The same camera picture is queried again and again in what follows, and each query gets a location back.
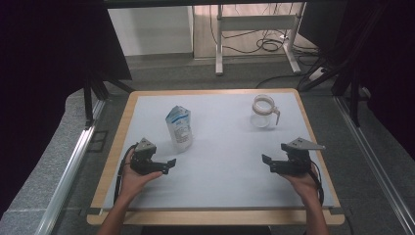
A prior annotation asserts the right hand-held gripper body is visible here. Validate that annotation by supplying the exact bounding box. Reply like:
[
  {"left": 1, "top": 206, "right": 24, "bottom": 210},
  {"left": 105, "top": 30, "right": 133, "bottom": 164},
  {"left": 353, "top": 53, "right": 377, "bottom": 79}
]
[{"left": 277, "top": 137, "right": 326, "bottom": 177}]

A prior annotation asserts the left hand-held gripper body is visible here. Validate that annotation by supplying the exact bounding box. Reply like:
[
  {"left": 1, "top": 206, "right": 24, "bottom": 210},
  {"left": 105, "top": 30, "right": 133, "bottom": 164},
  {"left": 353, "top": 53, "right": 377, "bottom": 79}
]
[{"left": 130, "top": 137, "right": 162, "bottom": 175}]

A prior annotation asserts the white and blue pouch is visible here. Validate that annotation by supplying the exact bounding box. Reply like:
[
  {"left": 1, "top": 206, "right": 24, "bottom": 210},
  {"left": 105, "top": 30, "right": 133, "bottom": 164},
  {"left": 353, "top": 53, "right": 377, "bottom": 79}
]
[{"left": 164, "top": 105, "right": 194, "bottom": 154}]

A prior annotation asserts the person's left hand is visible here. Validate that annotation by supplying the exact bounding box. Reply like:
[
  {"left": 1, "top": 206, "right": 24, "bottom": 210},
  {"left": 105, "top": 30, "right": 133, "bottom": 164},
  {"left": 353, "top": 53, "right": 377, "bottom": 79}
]
[{"left": 115, "top": 151, "right": 163, "bottom": 205}]

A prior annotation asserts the person's right hand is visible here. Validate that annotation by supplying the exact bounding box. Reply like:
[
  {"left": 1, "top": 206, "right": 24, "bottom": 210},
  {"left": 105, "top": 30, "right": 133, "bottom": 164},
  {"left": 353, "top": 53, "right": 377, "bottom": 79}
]
[{"left": 282, "top": 164, "right": 322, "bottom": 206}]

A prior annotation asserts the white table mat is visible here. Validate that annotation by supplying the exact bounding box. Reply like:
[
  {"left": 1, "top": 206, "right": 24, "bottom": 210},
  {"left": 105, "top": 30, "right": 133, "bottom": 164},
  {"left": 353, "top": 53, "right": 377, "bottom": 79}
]
[{"left": 102, "top": 92, "right": 337, "bottom": 210}]

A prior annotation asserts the black metal stand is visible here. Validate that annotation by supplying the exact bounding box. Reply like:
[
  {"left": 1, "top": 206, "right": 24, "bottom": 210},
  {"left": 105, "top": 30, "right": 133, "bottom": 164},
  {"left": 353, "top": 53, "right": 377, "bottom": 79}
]
[
  {"left": 82, "top": 70, "right": 135, "bottom": 128},
  {"left": 297, "top": 3, "right": 371, "bottom": 128}
]

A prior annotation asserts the white power strip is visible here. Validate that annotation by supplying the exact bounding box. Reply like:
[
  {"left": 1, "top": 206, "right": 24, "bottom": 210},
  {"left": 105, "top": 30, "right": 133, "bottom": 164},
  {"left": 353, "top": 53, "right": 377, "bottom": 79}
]
[{"left": 307, "top": 67, "right": 327, "bottom": 81}]

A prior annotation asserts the white panel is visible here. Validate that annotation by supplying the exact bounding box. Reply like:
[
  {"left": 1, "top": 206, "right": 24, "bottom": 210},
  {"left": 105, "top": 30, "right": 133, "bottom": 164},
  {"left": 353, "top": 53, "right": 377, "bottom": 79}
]
[{"left": 107, "top": 5, "right": 194, "bottom": 57}]

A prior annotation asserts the black curtain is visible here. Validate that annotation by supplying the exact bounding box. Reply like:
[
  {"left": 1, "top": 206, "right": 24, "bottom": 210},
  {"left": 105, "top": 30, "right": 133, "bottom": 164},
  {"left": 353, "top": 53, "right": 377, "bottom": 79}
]
[
  {"left": 0, "top": 0, "right": 133, "bottom": 216},
  {"left": 298, "top": 0, "right": 415, "bottom": 161}
]

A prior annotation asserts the left hand-held gripper black cable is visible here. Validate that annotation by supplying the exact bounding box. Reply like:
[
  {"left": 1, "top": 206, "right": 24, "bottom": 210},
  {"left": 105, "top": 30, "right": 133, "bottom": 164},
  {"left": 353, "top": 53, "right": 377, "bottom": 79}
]
[{"left": 113, "top": 143, "right": 138, "bottom": 205}]

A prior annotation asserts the hand-held gripper black cable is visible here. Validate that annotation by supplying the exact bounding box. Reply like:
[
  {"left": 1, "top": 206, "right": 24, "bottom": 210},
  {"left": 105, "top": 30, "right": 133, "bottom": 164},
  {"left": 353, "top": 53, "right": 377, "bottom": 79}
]
[
  {"left": 307, "top": 160, "right": 326, "bottom": 207},
  {"left": 113, "top": 143, "right": 138, "bottom": 205}
]

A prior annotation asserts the right hand-held gripper black cable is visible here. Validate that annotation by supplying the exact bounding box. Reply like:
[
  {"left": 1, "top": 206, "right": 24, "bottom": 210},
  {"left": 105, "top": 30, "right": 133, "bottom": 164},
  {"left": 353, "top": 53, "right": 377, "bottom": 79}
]
[{"left": 307, "top": 160, "right": 326, "bottom": 207}]

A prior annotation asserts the black floor bracket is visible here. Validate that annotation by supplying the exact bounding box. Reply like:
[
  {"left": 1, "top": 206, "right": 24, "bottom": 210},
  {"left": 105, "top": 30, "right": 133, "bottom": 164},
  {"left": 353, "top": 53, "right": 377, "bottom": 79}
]
[{"left": 87, "top": 130, "right": 109, "bottom": 154}]

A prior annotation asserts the aluminium rail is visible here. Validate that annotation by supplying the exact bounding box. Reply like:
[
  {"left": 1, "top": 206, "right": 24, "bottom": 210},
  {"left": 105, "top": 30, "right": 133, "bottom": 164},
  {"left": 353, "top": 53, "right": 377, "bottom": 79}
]
[
  {"left": 334, "top": 96, "right": 415, "bottom": 234},
  {"left": 33, "top": 99, "right": 106, "bottom": 235}
]

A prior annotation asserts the black floor cable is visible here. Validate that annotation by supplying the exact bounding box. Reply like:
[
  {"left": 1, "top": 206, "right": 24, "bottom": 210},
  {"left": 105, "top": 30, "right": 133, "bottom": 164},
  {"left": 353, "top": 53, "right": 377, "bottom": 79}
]
[{"left": 254, "top": 73, "right": 302, "bottom": 90}]

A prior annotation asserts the tangle of black floor cables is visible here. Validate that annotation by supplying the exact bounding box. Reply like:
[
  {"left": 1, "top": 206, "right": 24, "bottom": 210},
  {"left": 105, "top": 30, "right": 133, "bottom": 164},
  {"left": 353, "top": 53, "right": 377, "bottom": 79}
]
[{"left": 208, "top": 3, "right": 319, "bottom": 57}]

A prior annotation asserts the white desk frame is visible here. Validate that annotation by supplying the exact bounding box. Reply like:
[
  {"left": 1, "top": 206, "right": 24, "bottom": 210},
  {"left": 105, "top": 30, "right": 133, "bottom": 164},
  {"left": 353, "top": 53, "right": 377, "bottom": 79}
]
[{"left": 214, "top": 2, "right": 306, "bottom": 76}]

